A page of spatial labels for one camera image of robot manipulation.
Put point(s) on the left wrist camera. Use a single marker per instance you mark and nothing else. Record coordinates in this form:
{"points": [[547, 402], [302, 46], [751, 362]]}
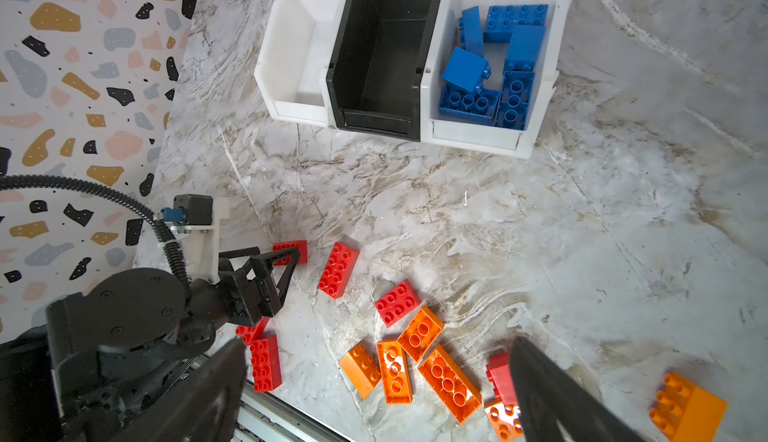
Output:
{"points": [[195, 220]]}

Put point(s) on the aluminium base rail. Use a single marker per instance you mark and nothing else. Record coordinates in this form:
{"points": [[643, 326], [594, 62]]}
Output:
{"points": [[265, 417]]}

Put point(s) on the small orange lego brick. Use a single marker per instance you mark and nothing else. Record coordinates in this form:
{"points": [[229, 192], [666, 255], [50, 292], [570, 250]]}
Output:
{"points": [[361, 369]]}

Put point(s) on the small blue lego brick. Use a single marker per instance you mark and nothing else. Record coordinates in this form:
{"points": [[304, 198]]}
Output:
{"points": [[466, 71]]}

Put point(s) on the blue lego brick pair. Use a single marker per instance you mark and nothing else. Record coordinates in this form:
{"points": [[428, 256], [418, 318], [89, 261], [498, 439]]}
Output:
{"points": [[524, 47]]}

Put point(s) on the red square lego brick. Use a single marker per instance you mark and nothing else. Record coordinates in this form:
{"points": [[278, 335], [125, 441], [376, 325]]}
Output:
{"points": [[397, 303]]}

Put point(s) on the red lego brick bottom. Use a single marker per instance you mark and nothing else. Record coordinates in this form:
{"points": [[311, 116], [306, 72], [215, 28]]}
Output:
{"points": [[266, 369]]}

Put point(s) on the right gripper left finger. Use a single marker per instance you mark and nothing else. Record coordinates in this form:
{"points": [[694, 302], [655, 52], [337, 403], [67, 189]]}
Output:
{"points": [[203, 407]]}

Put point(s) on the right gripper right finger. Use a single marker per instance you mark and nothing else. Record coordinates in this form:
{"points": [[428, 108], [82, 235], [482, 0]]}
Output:
{"points": [[553, 405]]}

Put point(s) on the orange long lego brick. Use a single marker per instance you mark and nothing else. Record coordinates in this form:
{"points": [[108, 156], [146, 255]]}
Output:
{"points": [[450, 384]]}

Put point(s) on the left white bin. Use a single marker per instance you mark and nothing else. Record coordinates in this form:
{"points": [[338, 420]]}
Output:
{"points": [[294, 60]]}

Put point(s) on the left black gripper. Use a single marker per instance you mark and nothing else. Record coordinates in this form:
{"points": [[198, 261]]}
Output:
{"points": [[250, 292]]}

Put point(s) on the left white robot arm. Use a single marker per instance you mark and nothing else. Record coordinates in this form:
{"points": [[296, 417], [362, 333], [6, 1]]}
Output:
{"points": [[132, 360]]}

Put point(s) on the black middle bin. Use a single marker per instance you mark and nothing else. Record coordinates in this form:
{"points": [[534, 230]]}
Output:
{"points": [[377, 65]]}

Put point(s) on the blue long lego brick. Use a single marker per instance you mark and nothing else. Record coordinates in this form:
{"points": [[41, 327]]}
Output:
{"points": [[477, 108]]}

